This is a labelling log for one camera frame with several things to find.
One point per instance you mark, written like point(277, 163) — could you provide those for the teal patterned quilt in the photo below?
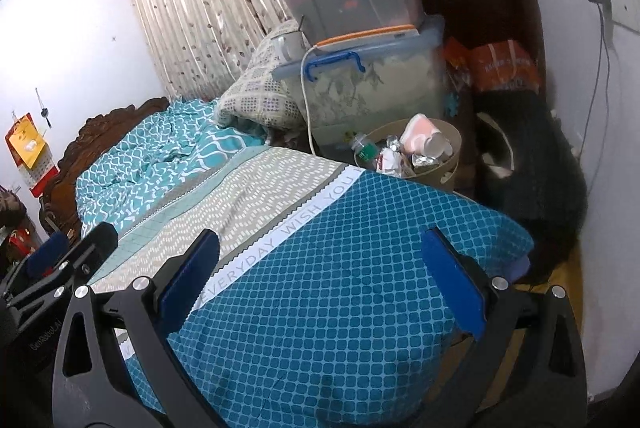
point(150, 148)

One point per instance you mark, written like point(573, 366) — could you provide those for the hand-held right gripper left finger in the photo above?
point(192, 278)

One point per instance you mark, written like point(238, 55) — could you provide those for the leaf print curtain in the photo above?
point(200, 8)

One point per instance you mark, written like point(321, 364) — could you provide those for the clear bottle with green label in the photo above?
point(367, 151)

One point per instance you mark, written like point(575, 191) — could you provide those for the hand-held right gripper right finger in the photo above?
point(450, 283)

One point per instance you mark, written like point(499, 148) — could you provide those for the blue and beige patterned bedspread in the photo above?
point(325, 283)

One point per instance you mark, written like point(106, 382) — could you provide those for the white wall socket strip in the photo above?
point(625, 8)

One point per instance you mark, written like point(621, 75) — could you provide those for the beige round waste bin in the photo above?
point(440, 178)

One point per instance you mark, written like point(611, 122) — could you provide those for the red wall hanging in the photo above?
point(42, 178)

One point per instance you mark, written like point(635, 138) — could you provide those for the clear blue-lid storage box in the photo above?
point(380, 93)

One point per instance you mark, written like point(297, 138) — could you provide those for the yellow wall calendar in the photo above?
point(25, 140)

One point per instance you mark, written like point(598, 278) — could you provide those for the pink and white wrapper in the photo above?
point(419, 130)

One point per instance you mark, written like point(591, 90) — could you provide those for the grey checked pillow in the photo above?
point(255, 93)

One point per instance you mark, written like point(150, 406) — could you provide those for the white mug with straw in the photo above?
point(290, 45)

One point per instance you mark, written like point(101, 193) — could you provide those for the pile of dark bags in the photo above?
point(10, 205)

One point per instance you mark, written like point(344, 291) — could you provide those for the white paper cup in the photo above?
point(440, 144)

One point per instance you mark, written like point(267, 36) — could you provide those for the carved wooden headboard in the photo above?
point(65, 168)

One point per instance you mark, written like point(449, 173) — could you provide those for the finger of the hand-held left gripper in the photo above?
point(47, 254)
point(95, 253)

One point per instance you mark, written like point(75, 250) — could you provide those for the red object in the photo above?
point(19, 242)

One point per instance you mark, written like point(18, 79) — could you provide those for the red and white wrapper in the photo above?
point(387, 161)

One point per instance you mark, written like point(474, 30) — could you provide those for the black fluffy bag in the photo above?
point(540, 188)

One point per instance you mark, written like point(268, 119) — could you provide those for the orange shopping bag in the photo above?
point(500, 65)

